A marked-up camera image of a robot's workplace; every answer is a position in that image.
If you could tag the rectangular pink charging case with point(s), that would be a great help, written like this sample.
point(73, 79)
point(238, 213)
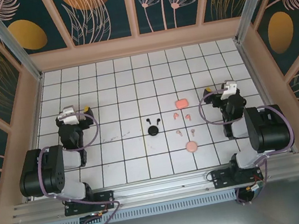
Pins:
point(181, 103)

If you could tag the bright pink earbud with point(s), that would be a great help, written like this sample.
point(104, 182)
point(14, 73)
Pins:
point(187, 117)
point(175, 115)

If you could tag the pale pink earbud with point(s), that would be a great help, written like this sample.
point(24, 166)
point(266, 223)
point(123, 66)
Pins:
point(192, 131)
point(179, 133)

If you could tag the round pink charging case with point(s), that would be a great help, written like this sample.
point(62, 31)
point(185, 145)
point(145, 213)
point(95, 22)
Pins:
point(192, 146)

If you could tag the black earbud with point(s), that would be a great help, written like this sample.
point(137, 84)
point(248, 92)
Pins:
point(148, 120)
point(157, 121)

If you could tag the round black charging case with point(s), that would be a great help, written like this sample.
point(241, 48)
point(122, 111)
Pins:
point(152, 131)

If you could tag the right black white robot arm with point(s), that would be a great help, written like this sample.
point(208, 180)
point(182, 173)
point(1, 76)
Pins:
point(270, 132)

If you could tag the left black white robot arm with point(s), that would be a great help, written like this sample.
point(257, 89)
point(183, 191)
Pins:
point(37, 179)

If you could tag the yellow power connector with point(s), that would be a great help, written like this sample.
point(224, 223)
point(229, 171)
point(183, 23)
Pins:
point(252, 187)
point(100, 213)

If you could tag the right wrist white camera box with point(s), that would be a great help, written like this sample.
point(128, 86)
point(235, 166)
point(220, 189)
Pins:
point(228, 90)

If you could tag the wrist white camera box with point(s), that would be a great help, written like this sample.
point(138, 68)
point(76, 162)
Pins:
point(228, 90)
point(67, 116)

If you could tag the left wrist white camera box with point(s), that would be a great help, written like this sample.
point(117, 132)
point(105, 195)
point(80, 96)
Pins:
point(67, 116)

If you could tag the aluminium side rail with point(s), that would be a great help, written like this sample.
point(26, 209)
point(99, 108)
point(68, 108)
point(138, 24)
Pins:
point(256, 77)

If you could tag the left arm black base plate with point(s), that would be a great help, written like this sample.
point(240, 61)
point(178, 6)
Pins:
point(106, 197)

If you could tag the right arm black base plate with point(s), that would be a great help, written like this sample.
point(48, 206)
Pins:
point(221, 180)

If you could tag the aluminium mounting rail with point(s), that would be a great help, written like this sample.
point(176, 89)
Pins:
point(162, 186)

